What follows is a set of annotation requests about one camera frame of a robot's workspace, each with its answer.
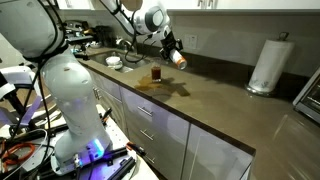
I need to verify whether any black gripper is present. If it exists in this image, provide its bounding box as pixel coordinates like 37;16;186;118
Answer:
159;31;185;62

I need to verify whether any tall clear glass cup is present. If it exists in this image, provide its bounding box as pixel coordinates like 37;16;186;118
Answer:
150;57;164;83

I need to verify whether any small brown glass cup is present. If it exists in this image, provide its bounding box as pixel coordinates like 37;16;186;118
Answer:
151;66;162;82

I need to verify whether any stainless steel sink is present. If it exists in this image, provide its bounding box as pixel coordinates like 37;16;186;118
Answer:
89;51;151;74

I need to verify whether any brown spilled drink puddle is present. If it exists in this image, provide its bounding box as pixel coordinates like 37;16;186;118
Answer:
133;74;183;98

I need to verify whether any chrome sink faucet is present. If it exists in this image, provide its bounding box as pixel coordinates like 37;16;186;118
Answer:
115;36;138;54

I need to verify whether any white bowl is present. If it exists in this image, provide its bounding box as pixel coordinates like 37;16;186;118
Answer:
105;55;122;66

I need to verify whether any black coffee machine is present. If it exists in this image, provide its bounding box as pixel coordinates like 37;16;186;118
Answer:
94;24;115;48

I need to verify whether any black and orange clamp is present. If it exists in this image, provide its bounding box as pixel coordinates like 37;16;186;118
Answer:
125;141;147;158
99;107;113;128

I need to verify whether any white paper towel roll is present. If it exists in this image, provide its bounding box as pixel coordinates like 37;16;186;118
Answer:
248;39;296;94

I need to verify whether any metal paper towel holder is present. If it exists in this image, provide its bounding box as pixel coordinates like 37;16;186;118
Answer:
245;31;290;98

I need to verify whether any silver toaster oven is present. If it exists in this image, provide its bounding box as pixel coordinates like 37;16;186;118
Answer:
292;66;320;125

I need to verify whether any white chair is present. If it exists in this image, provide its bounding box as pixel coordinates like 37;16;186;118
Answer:
0;64;43;128

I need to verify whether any white wall outlet plate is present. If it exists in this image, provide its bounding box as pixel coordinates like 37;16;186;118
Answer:
183;33;198;51

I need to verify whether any black aluminium rail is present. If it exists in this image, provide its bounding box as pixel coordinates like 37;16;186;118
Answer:
107;156;137;180
96;146;129;165

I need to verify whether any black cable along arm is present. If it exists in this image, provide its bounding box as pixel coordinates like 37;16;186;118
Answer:
0;0;68;178

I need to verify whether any orange coiled cable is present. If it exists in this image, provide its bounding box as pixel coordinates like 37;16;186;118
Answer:
0;141;36;166

